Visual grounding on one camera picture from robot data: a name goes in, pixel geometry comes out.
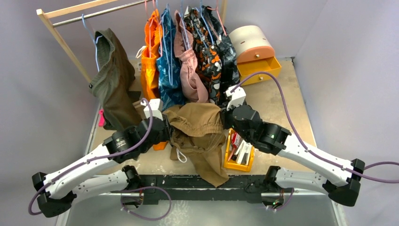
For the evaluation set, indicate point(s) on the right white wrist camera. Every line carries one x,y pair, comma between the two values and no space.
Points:
235,97

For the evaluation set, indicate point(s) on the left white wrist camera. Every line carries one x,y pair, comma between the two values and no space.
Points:
154,106

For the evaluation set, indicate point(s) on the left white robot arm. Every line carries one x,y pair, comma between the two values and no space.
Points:
57,192

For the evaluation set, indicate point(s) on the cream orange drawer box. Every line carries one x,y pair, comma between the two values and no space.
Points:
254,54

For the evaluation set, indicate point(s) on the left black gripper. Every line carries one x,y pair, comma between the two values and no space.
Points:
167,133

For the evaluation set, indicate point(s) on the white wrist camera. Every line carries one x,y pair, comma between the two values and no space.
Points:
235,97
154,106

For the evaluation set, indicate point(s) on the orange black patterned shorts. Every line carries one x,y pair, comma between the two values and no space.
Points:
209,66

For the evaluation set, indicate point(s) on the tan brown shorts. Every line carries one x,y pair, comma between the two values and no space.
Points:
199,136

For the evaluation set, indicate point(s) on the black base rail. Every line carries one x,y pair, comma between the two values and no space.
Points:
253,189

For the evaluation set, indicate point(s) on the wooden clothes rack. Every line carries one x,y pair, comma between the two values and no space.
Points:
46,16

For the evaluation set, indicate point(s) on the blue patterned shorts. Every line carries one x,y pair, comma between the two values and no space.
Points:
168,65

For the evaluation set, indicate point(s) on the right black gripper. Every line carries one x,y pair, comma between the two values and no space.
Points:
225,117

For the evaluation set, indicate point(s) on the pink clip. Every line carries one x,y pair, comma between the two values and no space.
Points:
101,121

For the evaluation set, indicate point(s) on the dark grey patterned shorts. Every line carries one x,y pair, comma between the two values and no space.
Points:
225,50

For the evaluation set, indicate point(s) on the yellow bin with items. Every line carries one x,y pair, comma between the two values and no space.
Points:
239,155

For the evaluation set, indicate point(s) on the olive green shorts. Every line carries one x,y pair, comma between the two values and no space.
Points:
112,83

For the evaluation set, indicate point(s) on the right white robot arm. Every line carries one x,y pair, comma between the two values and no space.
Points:
333,176

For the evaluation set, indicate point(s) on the light blue hanger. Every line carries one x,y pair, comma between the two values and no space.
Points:
94,40

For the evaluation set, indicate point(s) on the pink shorts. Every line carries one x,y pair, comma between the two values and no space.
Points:
192,87

